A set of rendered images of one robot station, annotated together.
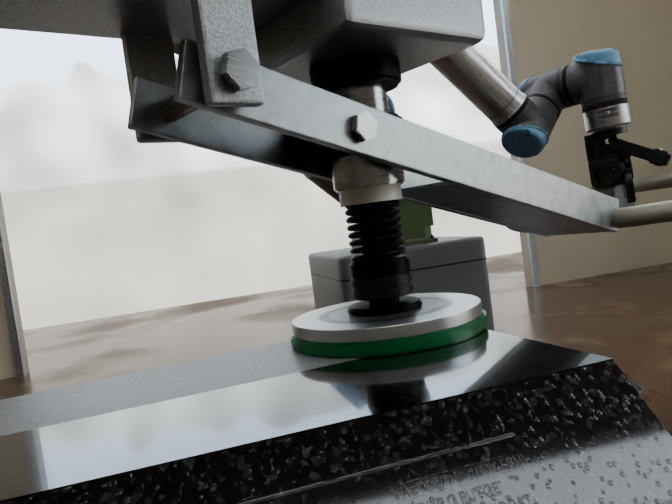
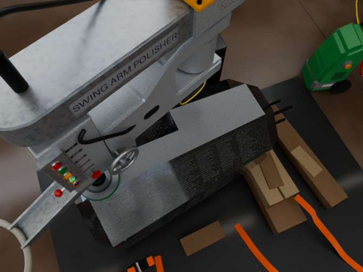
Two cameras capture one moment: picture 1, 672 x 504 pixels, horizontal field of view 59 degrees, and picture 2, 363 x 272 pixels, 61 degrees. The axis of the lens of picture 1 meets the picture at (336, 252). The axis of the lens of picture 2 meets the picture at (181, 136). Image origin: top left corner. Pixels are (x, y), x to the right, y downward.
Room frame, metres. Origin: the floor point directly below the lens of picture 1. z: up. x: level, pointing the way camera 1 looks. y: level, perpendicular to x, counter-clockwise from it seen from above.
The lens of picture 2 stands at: (1.15, 0.32, 2.37)
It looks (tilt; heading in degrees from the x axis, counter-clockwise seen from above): 66 degrees down; 173
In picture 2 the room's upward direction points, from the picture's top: 1 degrees clockwise
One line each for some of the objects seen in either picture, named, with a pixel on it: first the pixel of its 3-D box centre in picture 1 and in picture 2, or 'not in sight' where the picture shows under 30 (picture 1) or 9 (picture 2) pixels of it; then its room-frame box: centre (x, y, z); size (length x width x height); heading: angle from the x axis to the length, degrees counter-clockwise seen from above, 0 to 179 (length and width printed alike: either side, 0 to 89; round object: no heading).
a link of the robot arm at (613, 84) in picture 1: (598, 79); not in sight; (1.28, -0.61, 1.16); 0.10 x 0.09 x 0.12; 41
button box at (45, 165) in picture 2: not in sight; (65, 171); (0.80, -0.03, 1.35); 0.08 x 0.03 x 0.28; 128
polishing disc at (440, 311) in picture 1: (385, 314); (98, 178); (0.66, -0.05, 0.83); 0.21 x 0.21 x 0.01
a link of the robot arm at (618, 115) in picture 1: (607, 119); not in sight; (1.27, -0.61, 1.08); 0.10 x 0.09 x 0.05; 158
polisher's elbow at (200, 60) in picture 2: not in sight; (193, 42); (0.26, 0.47, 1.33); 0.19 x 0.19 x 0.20
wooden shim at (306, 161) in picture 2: not in sight; (306, 161); (0.46, 1.38, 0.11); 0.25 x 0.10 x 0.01; 31
